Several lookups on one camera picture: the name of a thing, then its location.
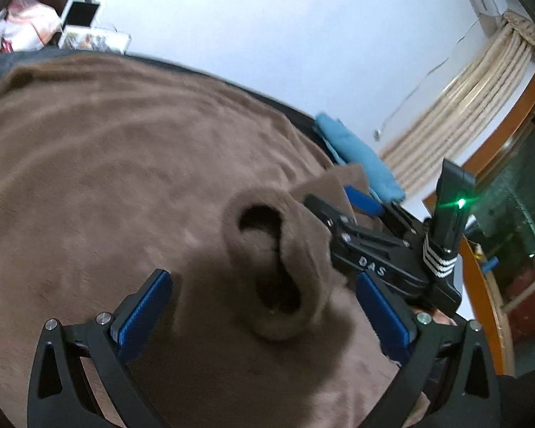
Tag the photo collage display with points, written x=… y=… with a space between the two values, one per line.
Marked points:
x=93 y=41

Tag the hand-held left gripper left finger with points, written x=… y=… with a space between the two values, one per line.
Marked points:
x=142 y=316

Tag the wooden window frame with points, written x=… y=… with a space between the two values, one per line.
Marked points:
x=517 y=116

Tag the brown fleece garment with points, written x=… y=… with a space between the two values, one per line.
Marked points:
x=116 y=187

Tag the beige curtain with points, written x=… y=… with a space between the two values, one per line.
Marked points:
x=463 y=111

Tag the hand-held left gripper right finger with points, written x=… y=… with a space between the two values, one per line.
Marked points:
x=383 y=319

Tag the blue knit sweater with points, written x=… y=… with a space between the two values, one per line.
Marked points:
x=352 y=147

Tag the dark grey bed cover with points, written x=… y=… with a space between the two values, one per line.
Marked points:
x=9 y=60

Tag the white tablet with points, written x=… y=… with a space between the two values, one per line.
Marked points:
x=81 y=13

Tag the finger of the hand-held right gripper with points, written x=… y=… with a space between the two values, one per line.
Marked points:
x=334 y=220
x=363 y=200

